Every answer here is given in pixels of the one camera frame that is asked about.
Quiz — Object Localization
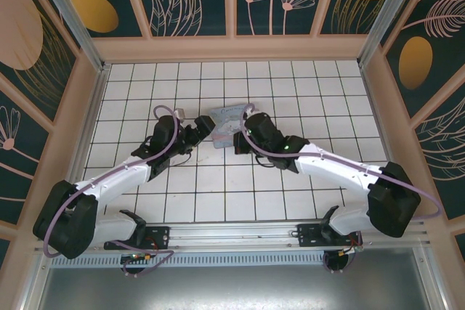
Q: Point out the grey metal sheet panel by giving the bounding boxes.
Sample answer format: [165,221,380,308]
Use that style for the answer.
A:
[21,248,451,310]

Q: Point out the aluminium mounting rail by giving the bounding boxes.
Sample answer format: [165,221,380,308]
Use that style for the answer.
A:
[34,219,432,253]

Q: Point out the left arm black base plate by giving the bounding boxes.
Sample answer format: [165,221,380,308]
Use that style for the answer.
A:
[104,225,171,251]

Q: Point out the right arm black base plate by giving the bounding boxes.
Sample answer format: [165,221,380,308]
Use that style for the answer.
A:
[296,222,364,249]

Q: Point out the slotted grey cable duct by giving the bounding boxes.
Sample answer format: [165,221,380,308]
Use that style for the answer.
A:
[49,254,328,267]

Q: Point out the aluminium frame post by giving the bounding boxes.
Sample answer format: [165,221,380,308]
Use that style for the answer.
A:
[28,0,110,71]
[357,0,435,68]

